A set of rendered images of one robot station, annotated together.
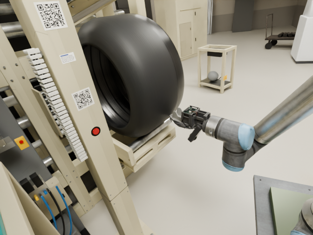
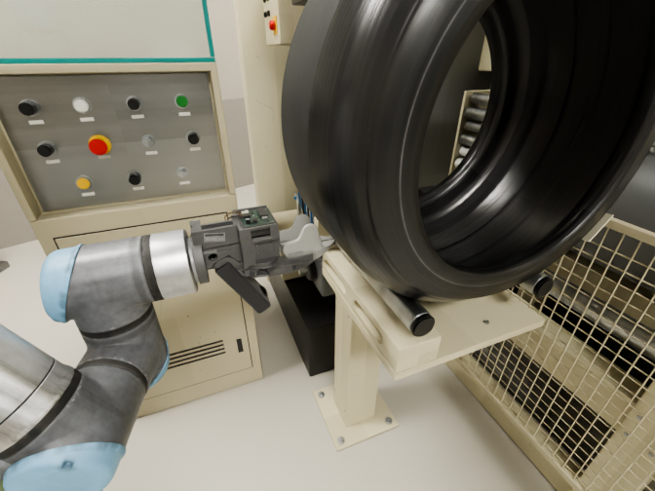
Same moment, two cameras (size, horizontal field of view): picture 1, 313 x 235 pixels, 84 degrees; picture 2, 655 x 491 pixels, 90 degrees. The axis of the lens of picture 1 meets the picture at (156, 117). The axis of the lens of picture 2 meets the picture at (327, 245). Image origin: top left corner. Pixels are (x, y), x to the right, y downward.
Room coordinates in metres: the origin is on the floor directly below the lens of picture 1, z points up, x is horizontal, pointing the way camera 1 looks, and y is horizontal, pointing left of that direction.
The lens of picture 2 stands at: (0.91, -0.51, 1.29)
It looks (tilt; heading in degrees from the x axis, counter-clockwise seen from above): 30 degrees down; 111
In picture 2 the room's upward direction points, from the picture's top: straight up
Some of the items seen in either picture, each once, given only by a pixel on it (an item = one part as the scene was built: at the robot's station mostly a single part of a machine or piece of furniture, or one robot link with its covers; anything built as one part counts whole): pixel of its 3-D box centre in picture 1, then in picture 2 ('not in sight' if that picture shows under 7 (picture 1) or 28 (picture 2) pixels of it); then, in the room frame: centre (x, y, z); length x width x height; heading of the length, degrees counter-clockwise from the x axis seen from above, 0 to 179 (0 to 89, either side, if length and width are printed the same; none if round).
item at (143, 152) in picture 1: (151, 143); (369, 294); (0.79, 0.05, 0.83); 0.36 x 0.09 x 0.06; 133
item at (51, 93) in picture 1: (62, 112); not in sight; (0.63, 0.36, 1.19); 0.05 x 0.04 x 0.48; 43
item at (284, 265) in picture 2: not in sight; (283, 260); (0.70, -0.15, 1.02); 0.09 x 0.05 x 0.02; 43
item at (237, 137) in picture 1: (234, 134); (107, 278); (0.52, -0.29, 1.04); 0.12 x 0.09 x 0.10; 43
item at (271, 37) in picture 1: (287, 30); not in sight; (5.59, -4.37, 0.49); 1.20 x 0.70 x 0.98; 44
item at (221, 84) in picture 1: (215, 68); not in sight; (3.32, -1.29, 0.40); 0.60 x 0.35 x 0.80; 33
